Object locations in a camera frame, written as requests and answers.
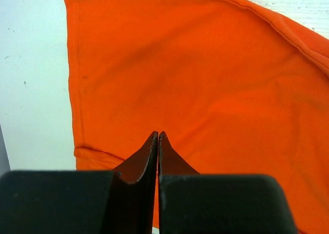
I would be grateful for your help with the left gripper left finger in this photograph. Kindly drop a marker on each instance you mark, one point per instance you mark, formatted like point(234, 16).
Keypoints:
point(120, 200)

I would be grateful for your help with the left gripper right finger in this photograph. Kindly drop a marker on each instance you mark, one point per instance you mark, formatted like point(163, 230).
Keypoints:
point(190, 202)

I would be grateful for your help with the orange t shirt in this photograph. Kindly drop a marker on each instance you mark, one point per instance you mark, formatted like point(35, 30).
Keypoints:
point(237, 88)

